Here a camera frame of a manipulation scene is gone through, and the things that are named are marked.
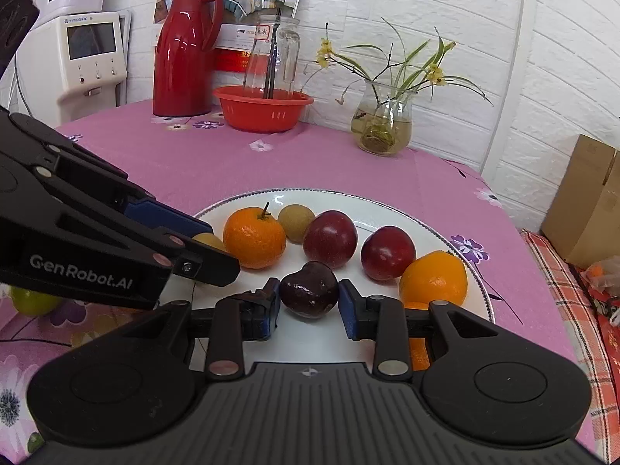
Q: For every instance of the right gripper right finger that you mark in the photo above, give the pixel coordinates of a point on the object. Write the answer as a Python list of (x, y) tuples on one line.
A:
[(380, 319)]

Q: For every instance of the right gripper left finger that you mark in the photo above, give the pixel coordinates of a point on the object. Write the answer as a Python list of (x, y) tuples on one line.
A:
[(239, 318)]

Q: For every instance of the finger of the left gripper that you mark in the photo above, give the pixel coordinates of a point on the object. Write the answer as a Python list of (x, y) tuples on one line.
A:
[(193, 261), (160, 217)]

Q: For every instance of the small tan kiwi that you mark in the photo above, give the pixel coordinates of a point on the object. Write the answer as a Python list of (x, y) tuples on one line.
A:
[(209, 239)]

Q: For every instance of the green apple front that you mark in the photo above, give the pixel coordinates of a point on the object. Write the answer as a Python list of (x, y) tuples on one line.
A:
[(32, 303)]

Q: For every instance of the mandarin orange with stem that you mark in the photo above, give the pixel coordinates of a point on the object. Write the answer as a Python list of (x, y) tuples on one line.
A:
[(254, 237)]

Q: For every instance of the dark plum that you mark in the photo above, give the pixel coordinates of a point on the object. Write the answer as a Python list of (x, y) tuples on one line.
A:
[(310, 292)]

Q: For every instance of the red plum front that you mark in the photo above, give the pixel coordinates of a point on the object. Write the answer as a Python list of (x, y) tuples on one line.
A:
[(387, 253)]

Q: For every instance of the red plum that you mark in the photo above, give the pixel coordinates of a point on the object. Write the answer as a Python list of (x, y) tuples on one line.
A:
[(387, 253), (331, 238)]

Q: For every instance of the large orange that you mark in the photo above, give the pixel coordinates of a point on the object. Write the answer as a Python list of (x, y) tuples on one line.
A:
[(438, 275)]

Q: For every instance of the brown kiwi fruit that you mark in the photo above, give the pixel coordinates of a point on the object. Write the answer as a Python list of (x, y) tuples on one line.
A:
[(295, 220)]

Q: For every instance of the red thermos jug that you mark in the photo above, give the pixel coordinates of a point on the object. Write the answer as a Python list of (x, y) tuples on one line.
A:
[(184, 58)]

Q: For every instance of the red plastic basin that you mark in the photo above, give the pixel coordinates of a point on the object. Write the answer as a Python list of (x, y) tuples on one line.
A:
[(247, 110)]

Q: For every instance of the white water dispenser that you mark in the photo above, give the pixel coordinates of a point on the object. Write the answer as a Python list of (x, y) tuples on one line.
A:
[(71, 67)]

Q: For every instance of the glass vase with plant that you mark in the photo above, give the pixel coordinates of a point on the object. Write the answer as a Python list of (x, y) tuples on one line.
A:
[(382, 123)]

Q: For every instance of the plaid red cloth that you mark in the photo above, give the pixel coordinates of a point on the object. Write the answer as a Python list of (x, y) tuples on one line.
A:
[(580, 320)]

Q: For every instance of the glass pitcher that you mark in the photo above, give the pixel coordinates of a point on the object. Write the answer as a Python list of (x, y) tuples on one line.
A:
[(271, 69)]

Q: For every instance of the brown cardboard box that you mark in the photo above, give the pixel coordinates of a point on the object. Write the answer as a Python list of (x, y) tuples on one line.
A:
[(582, 223)]

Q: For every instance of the plastic bag with fruit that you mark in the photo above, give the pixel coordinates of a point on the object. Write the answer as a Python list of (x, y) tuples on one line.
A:
[(603, 277)]

